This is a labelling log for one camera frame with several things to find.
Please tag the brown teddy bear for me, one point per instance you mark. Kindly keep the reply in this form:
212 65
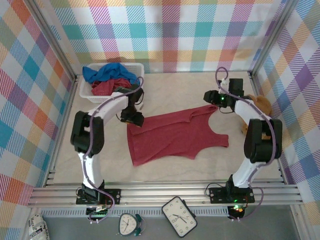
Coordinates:
263 105

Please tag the red tank top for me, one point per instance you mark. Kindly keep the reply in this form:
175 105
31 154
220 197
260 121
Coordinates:
105 87
170 135

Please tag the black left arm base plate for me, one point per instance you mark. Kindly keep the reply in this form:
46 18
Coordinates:
116 196

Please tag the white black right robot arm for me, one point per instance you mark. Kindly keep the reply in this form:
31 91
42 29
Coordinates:
262 142

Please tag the aluminium side rail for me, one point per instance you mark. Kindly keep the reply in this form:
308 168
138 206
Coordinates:
72 96
255 86

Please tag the small green alarm clock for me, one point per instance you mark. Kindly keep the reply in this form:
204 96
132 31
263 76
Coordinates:
126 223

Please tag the white plastic mesh basket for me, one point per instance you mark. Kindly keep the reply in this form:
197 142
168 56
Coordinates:
95 99

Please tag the blue tank top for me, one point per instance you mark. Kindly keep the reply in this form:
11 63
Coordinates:
110 71

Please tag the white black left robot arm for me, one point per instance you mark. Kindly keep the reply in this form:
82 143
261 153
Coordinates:
110 107

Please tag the black square analogue clock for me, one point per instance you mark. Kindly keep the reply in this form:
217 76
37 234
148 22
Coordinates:
178 216

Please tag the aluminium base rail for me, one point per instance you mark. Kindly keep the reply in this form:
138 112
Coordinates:
155 196

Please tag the newspaper print bag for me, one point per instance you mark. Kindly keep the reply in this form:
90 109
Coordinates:
37 227

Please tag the aluminium frame post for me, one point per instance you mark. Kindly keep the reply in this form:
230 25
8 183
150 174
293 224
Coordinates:
57 42
273 37

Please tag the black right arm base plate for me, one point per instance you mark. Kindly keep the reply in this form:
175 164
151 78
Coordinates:
216 195

